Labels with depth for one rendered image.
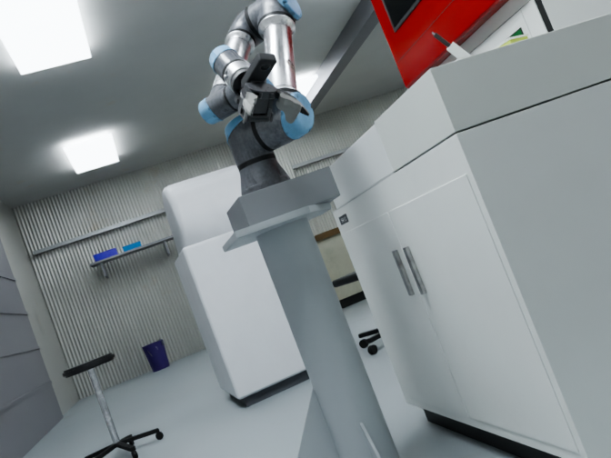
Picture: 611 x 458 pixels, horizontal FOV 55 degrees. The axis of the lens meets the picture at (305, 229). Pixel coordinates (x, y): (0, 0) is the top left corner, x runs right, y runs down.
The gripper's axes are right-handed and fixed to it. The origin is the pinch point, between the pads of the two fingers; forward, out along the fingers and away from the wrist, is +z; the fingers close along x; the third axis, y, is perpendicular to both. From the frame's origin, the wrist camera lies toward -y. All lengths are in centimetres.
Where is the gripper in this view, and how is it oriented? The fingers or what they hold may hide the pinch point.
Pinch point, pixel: (282, 112)
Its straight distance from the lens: 133.8
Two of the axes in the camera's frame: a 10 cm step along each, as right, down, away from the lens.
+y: -2.5, 8.0, 5.5
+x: -8.5, 1.0, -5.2
